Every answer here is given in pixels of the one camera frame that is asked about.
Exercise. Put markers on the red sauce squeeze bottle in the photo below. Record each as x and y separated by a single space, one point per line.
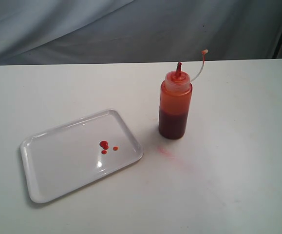
175 96

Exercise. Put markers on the red sauce drops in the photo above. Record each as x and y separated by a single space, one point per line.
106 147

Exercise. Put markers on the white rectangular plastic tray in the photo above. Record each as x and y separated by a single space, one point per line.
66 158

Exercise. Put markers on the grey backdrop cloth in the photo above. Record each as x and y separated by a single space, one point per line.
129 31

